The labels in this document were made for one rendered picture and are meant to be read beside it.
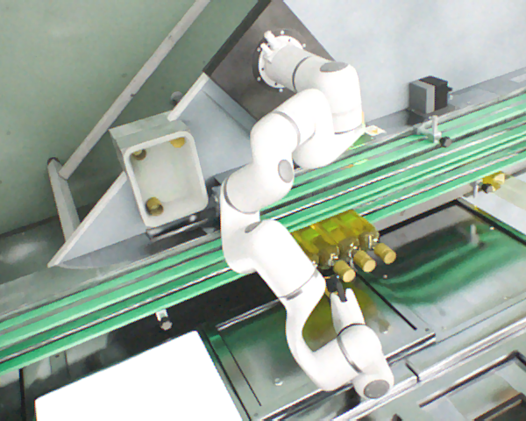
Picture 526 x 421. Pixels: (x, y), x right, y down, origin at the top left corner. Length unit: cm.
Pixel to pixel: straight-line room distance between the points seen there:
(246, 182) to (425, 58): 93
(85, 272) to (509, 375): 101
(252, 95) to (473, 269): 75
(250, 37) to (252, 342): 73
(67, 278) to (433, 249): 100
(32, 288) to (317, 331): 70
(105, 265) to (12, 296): 23
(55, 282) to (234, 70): 68
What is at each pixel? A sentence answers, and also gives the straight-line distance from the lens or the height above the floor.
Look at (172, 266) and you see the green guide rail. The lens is 136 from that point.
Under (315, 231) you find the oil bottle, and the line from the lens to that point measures 140.
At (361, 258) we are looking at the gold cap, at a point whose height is 114.
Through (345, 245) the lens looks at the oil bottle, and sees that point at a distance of 135.
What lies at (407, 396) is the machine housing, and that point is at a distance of 124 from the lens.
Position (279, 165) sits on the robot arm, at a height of 128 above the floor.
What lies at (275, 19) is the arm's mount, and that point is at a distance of 136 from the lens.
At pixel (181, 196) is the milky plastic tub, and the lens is 145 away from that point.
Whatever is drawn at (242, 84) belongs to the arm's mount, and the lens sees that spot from 136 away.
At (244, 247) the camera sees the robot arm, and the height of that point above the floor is 131.
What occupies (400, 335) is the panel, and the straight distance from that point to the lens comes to 132.
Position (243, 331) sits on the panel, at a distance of 137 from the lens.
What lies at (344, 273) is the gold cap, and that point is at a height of 116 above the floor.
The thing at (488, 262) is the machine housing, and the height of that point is 117.
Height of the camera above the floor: 203
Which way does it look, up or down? 53 degrees down
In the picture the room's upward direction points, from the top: 136 degrees clockwise
